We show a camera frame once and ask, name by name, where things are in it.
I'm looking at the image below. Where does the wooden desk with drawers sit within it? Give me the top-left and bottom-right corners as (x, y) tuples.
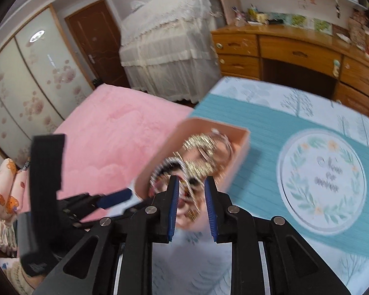
(210, 23), (369, 120)

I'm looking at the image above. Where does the cartoon bear print bedding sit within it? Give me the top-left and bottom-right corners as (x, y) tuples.
(0, 158), (29, 255)

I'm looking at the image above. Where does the gold hair comb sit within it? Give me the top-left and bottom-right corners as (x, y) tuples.
(183, 133), (225, 176)

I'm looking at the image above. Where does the floral sliding door wardrobe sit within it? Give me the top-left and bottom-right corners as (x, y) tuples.
(0, 4), (94, 166)

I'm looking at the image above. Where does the row of green picture tiles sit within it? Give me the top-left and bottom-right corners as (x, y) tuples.
(290, 14), (329, 33)

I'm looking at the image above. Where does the beige knitted cloth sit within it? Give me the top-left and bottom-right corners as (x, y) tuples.
(0, 266), (34, 295)

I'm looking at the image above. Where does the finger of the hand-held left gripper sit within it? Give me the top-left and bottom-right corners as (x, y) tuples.
(61, 188), (133, 222)

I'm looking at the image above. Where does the pink plastic box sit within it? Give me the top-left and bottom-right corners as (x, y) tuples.
(134, 117), (251, 231)

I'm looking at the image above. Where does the pink plush blanket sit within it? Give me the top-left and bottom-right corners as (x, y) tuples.
(16, 84), (194, 222)

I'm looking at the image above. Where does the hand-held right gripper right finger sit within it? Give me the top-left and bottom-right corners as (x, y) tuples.
(204, 177), (351, 295)

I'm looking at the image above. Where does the brown wooden door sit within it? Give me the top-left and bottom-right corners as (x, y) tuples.
(64, 0), (130, 89)

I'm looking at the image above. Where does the tree print tablecloth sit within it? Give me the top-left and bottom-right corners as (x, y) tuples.
(106, 77), (369, 295)

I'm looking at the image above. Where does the lace-covered furniture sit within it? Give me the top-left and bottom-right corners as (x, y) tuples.
(119, 0), (222, 103)

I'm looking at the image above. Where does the black bead bracelet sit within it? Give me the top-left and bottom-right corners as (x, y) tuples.
(158, 161), (197, 200)

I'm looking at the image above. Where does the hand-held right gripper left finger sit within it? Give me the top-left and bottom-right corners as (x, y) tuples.
(33, 175), (180, 295)

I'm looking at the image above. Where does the pearl bracelet with gold pendant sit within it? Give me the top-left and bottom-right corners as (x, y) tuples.
(147, 156), (188, 197)

